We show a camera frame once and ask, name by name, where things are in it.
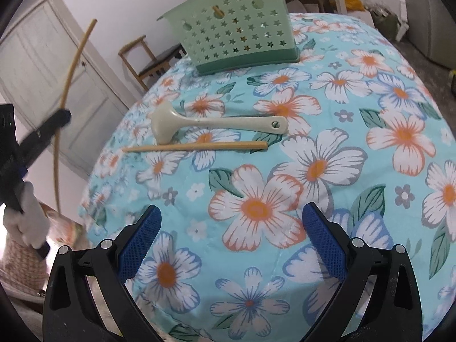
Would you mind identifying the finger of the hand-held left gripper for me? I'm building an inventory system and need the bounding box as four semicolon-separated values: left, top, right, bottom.
14;110;72;167

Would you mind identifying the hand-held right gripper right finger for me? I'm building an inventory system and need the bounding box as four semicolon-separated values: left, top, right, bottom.
302;202;423;342

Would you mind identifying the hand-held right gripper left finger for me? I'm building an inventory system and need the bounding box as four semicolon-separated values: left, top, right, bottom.
42;205;162;342

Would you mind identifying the beige plastic spoon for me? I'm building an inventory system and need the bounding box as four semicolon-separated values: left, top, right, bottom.
151;100;289;146

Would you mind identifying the green plastic utensil holder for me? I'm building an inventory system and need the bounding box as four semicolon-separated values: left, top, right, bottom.
157;0;302;76

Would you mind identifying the person's left hand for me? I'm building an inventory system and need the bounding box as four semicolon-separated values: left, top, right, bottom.
3;182;51;250

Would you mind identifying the white panel door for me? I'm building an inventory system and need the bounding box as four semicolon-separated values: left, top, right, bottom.
0;0;141;175

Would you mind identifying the floral blue blanket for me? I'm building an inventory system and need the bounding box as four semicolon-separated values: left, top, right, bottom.
80;12;456;342

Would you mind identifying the peach checkered cloth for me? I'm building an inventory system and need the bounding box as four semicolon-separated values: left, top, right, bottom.
0;201;88;293

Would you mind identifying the wooden chair with dark seat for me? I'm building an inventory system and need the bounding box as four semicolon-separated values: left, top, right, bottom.
119;35;188;91

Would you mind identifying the dark green bag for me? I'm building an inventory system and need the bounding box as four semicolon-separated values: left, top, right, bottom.
374;11;400;40

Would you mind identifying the grey refrigerator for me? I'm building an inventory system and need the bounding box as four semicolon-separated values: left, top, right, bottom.
406;0;456;70

